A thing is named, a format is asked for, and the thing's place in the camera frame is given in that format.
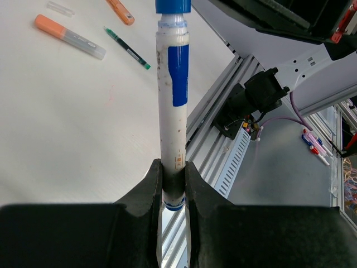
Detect small blue pen cap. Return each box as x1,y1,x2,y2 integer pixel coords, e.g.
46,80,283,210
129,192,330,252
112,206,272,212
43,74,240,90
155,0,191,14

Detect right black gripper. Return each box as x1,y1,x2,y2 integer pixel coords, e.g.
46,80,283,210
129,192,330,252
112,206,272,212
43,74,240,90
212,0,356,45

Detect grey orange-tipped marker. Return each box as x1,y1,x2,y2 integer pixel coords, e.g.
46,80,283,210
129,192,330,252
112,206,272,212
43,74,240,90
34,15,106,60

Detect white slotted cable duct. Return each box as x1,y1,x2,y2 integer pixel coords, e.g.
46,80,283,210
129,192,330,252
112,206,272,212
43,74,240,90
214,128,250,199

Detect white blue-capped pen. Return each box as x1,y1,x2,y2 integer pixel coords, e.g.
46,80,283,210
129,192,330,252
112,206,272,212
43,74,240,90
156,14,190,211

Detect clear pen cap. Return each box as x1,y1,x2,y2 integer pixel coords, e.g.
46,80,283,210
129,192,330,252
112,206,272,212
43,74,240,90
47,1,75,17

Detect aluminium front rail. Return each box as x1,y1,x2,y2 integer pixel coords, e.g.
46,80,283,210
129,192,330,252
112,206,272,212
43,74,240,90
161,55,262,267

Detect orange highlighter pen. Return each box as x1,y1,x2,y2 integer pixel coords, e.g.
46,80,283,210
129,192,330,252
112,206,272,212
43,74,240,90
106,0,135,26

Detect pens on floor outside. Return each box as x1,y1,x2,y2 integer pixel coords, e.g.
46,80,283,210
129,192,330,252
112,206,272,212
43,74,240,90
301,129,333,166

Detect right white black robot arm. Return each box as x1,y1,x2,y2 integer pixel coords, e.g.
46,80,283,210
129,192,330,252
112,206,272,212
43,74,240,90
213,1,356,90

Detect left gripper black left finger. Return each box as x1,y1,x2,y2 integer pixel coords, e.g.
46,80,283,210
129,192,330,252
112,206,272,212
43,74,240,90
1,160,162,267

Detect black green-tipped pen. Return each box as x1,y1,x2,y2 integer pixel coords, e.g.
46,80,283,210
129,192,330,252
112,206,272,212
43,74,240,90
104,27,151,70

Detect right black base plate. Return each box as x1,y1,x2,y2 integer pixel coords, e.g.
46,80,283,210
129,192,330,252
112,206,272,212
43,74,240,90
213,82,287,140

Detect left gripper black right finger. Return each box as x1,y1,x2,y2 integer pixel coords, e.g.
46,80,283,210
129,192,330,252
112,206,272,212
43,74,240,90
185,162,356,267

